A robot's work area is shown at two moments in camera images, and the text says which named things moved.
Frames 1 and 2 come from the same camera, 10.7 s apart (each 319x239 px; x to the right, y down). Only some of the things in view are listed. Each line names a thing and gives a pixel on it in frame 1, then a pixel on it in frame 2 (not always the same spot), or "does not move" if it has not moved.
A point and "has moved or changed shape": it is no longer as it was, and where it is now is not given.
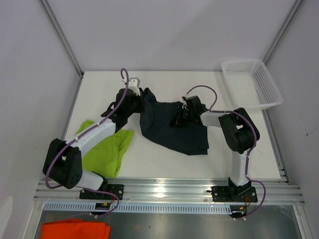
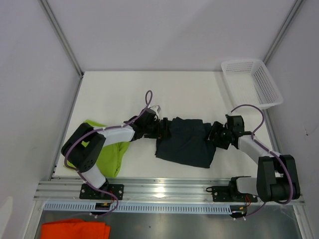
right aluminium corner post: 284,31 does not move
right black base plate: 234,194 does not move
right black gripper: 177,121 -> 217,127
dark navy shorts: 155,121 has moved or changed shape
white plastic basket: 250,84 does not move
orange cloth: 75,228 does not move
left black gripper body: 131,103 -> 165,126
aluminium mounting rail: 169,191 does not move
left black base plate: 117,189 does not move
